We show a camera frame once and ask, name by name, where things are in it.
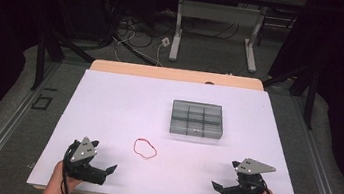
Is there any black metal stand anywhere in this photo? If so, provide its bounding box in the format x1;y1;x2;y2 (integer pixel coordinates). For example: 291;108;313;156
257;59;322;131
30;27;99;99

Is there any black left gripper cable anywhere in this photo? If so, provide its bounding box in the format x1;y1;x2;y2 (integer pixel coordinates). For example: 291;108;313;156
57;147;80;194

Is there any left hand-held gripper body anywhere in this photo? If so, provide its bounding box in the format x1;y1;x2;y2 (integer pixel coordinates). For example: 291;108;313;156
60;134;113;187

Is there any person's left hand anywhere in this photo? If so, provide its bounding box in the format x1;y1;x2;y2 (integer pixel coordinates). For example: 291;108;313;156
48;159;85;194

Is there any white floor cable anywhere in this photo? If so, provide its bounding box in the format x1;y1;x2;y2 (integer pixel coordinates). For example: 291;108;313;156
109;28;136;64

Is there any white power adapter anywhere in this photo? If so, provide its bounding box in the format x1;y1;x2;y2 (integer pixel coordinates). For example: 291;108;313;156
160;36;172;48

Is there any white adapter cable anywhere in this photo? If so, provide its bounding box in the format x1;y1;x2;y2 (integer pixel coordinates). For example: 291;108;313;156
154;41;167;68

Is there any red string loop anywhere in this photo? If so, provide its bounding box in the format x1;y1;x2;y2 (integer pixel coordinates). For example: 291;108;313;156
132;137;159;161

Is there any clear grey compartment box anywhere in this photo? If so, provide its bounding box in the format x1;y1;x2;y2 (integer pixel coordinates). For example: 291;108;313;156
168;98;227;141

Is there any aluminium floor rail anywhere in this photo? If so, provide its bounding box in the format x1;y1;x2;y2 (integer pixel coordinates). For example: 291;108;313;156
280;95;344;194
0;53;62;194

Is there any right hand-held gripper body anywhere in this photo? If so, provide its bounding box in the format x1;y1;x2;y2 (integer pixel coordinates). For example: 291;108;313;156
221;155;278;194

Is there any bundle of black cables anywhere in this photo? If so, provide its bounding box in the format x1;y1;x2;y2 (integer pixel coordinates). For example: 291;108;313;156
110;10;159;52

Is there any white-framed desk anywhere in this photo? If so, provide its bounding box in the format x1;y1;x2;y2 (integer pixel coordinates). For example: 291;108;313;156
149;0;309;79

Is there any light wooden table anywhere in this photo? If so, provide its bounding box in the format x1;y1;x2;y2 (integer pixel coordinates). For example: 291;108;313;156
32;51;311;194

